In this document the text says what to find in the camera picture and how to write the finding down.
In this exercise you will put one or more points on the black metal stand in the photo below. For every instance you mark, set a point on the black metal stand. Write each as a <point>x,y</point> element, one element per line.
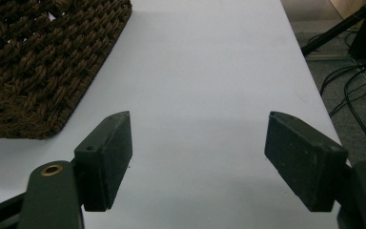
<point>355,25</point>

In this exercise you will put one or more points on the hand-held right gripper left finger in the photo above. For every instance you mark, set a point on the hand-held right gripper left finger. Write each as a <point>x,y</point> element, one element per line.
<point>105,159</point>

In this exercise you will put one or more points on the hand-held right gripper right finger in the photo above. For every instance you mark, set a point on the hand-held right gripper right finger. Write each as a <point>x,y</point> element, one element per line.
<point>301,159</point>

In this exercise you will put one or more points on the brown woven basket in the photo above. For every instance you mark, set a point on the brown woven basket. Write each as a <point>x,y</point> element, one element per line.
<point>35,60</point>

